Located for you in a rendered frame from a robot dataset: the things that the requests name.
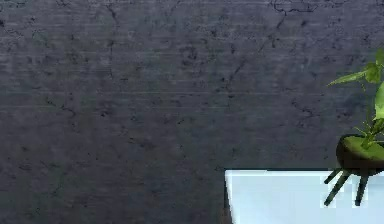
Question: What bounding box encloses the green house plant black pot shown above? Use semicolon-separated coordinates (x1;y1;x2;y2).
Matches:
323;48;384;208

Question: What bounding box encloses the pale blue table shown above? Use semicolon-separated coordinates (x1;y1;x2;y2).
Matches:
222;169;384;224

